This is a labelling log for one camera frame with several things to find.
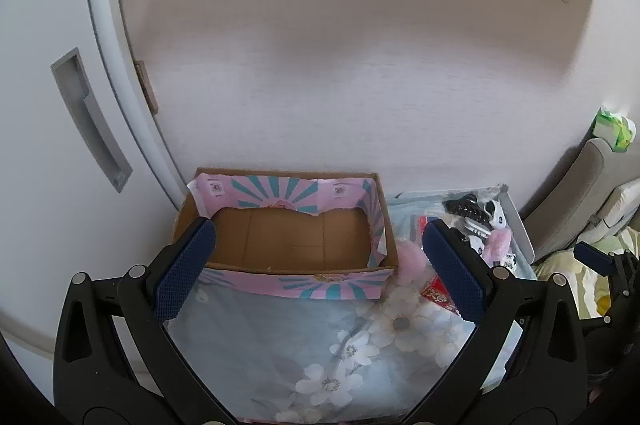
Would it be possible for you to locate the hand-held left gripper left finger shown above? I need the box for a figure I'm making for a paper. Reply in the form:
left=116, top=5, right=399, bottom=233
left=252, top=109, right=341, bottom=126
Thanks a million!
left=52, top=216, right=236, bottom=425

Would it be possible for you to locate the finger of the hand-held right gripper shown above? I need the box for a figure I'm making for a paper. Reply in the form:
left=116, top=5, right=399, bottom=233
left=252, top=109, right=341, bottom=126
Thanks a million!
left=573, top=242, right=636, bottom=278

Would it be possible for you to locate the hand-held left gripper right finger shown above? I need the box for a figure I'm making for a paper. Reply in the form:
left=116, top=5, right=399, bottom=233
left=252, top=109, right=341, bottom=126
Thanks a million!
left=400, top=217, right=588, bottom=425

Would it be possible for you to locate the white panda print sock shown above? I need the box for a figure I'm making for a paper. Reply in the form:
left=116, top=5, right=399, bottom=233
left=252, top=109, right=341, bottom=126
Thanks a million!
left=492, top=250, right=518, bottom=273
left=479, top=199, right=506, bottom=228

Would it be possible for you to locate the cardboard box with pink lining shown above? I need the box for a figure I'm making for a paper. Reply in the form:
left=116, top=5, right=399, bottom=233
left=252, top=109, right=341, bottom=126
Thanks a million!
left=172, top=168, right=400, bottom=301

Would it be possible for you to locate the red and blue packet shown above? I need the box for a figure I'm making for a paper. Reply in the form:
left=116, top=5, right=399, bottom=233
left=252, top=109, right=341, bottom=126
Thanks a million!
left=411, top=212, right=463, bottom=315

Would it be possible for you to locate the yellow-green blanket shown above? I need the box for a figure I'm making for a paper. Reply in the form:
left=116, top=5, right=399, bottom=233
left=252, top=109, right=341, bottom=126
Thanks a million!
left=530, top=225, right=640, bottom=321

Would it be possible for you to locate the pink fluffy scrunchie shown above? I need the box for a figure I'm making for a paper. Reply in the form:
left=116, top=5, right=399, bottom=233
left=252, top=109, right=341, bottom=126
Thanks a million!
left=482, top=229, right=512, bottom=265
left=397, top=239, right=431, bottom=286

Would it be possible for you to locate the cream pillow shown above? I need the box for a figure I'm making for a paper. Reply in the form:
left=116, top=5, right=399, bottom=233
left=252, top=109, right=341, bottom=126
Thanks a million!
left=597, top=179, right=640, bottom=231

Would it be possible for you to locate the grey upholstered chair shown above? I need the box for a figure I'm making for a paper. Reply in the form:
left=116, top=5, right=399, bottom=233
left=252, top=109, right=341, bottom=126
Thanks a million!
left=520, top=138, right=640, bottom=263

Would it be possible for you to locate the black hair claw clip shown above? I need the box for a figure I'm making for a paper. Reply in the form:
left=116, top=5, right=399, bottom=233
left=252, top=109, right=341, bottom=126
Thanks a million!
left=442, top=194, right=488, bottom=218

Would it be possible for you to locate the light blue floral cloth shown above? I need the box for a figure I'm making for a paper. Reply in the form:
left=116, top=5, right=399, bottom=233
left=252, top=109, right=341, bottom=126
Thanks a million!
left=165, top=185, right=531, bottom=425

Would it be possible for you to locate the green tissue pack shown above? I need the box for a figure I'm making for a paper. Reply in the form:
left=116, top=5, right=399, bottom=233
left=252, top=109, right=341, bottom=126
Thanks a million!
left=592, top=105, right=636, bottom=153

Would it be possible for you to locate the white cabinet door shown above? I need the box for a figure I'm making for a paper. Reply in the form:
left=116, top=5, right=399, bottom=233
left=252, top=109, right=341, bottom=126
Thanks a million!
left=0, top=0, right=196, bottom=356

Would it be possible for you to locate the small wooden block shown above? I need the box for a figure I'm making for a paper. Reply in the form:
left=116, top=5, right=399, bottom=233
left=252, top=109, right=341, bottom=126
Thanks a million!
left=134, top=60, right=160, bottom=113

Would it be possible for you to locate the grey recessed door handle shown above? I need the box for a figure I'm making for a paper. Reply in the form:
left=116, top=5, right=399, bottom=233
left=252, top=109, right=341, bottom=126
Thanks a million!
left=50, top=48, right=133, bottom=193

